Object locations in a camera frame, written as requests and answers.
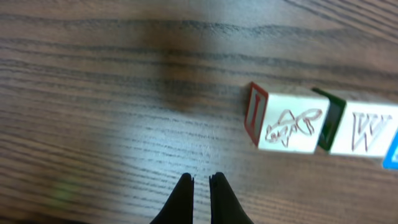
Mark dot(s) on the white animal block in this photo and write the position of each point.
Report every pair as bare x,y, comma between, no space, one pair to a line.
285,118

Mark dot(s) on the white W block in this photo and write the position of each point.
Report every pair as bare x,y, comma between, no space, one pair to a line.
357,123

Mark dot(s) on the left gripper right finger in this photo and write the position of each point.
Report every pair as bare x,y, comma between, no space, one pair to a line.
225,207

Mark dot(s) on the blue L block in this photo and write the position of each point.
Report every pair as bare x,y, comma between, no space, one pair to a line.
390,160

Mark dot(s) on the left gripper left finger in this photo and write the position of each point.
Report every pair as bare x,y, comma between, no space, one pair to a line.
178,209

